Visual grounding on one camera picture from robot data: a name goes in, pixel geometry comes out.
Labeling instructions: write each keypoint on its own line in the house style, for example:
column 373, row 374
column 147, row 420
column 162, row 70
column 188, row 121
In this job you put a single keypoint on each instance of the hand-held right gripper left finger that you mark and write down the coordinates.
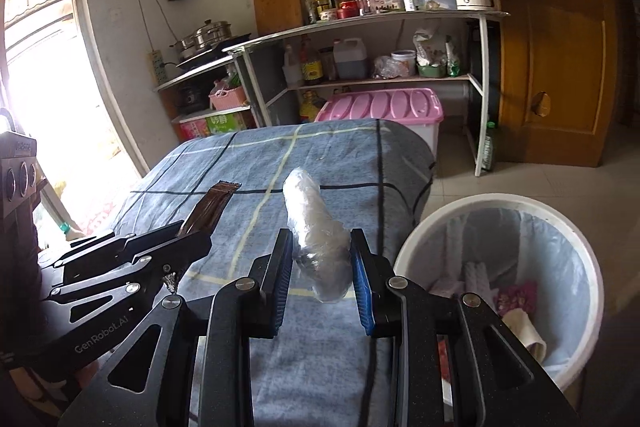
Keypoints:
column 277, row 287

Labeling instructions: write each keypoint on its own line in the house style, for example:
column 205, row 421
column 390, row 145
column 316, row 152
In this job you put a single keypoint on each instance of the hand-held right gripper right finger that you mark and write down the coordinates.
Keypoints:
column 362, row 292

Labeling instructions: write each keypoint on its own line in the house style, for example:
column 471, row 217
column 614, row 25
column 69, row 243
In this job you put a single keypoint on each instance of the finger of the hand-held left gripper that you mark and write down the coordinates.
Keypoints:
column 170, row 257
column 125, row 239

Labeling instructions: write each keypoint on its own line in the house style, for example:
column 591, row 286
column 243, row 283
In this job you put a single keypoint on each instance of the clear plastic wrap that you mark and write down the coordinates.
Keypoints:
column 315, row 247

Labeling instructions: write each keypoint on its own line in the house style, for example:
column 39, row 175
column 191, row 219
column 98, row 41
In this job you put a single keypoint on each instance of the brown snack wrapper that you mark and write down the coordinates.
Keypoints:
column 212, row 204

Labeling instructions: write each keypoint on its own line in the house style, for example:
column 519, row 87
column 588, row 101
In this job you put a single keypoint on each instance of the white quilted cloth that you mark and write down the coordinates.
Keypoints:
column 477, row 279

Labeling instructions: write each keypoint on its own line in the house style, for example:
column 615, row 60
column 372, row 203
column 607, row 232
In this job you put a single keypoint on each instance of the white round trash bin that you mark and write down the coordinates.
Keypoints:
column 500, row 202

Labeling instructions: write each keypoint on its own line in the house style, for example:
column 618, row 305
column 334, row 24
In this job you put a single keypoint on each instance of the translucent bin liner bag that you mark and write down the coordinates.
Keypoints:
column 550, row 267

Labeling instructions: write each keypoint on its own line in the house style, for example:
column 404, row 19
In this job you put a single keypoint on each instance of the person's left hand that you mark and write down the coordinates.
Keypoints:
column 40, row 376

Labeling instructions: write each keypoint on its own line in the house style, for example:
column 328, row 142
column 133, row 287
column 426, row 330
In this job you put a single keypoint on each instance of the blue checked blanket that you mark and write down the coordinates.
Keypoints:
column 325, row 157

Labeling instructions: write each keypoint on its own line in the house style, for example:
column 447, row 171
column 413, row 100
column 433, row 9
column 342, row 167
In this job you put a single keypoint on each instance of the green cardboard box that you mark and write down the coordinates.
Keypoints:
column 225, row 123

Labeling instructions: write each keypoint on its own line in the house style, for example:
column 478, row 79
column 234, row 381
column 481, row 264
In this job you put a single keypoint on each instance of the grey low shelf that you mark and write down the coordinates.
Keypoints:
column 170, row 83

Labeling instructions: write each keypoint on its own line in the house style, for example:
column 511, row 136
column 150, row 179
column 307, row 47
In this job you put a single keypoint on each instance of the pink woven basket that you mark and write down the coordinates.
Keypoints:
column 229, row 99

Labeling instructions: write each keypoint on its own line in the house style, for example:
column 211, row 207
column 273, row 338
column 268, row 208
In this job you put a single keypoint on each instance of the white power strip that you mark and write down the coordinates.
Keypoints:
column 159, row 67

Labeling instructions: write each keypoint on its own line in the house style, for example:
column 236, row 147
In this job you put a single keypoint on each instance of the yellow cooking oil bottle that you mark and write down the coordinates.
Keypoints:
column 311, row 107

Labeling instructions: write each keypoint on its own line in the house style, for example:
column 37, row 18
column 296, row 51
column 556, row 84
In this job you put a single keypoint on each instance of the green glass bottle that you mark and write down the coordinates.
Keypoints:
column 488, row 149

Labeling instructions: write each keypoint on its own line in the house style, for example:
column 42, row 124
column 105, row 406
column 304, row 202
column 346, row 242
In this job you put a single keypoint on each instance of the steel cooking pot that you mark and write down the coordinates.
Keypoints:
column 185, row 47

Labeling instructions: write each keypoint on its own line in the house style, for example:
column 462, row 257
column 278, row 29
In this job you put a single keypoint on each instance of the clear plastic bottle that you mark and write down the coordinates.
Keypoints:
column 292, row 69

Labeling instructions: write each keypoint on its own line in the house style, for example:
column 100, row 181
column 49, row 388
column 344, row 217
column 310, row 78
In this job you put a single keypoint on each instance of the soy sauce bottle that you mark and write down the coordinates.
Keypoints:
column 311, row 67

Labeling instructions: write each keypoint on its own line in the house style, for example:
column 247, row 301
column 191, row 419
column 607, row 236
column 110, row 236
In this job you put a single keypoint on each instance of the steel steamer pot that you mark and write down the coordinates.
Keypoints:
column 214, row 34

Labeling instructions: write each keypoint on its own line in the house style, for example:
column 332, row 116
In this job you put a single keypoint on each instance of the crumpled clear plastic bag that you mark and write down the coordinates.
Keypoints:
column 384, row 68

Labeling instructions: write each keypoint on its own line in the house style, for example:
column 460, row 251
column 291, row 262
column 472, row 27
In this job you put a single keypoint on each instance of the dark glass jar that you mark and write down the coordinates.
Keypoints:
column 328, row 66

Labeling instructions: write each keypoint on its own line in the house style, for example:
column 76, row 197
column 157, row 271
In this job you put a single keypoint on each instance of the dark liquid plastic jug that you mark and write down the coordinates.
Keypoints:
column 350, row 62

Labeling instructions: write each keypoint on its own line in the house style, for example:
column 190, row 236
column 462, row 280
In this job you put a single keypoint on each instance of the green bowl with bags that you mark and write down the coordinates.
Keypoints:
column 429, row 57

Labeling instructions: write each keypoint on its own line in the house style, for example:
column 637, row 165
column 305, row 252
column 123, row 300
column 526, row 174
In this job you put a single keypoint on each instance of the white metal kitchen shelf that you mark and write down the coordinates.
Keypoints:
column 400, row 18

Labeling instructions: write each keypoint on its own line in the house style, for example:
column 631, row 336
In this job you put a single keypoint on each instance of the small seasoning bottle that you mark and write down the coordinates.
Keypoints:
column 308, row 9

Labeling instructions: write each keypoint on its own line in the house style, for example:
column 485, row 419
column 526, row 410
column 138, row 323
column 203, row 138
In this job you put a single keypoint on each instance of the red lidded jar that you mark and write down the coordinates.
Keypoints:
column 346, row 7

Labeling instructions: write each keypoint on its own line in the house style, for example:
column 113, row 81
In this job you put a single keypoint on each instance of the clear glass jar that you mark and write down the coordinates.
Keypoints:
column 364, row 4

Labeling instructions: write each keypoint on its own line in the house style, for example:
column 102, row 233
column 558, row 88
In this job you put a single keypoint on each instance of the wooden door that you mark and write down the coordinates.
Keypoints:
column 550, row 32

